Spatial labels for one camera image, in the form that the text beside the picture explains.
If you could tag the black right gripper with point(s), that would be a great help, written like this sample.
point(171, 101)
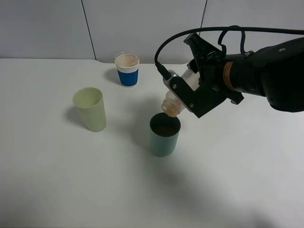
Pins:
point(209, 61)

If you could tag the pink label drink bottle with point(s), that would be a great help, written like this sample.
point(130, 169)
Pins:
point(171, 105)

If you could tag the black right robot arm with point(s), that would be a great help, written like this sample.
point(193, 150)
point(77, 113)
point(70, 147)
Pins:
point(275, 72)

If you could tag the blue sleeved paper cup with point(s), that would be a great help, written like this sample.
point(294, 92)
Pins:
point(127, 65)

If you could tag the teal plastic cup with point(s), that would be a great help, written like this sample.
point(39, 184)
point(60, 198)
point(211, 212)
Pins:
point(164, 134)

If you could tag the light green plastic cup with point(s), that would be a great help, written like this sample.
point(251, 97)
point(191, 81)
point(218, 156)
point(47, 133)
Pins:
point(90, 105)

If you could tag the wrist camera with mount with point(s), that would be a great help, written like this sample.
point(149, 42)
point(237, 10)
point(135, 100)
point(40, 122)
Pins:
point(193, 97)

